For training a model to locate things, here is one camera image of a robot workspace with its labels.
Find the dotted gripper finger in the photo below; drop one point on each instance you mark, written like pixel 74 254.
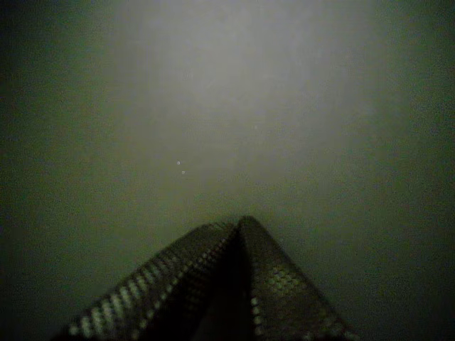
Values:
pixel 284 291
pixel 142 302

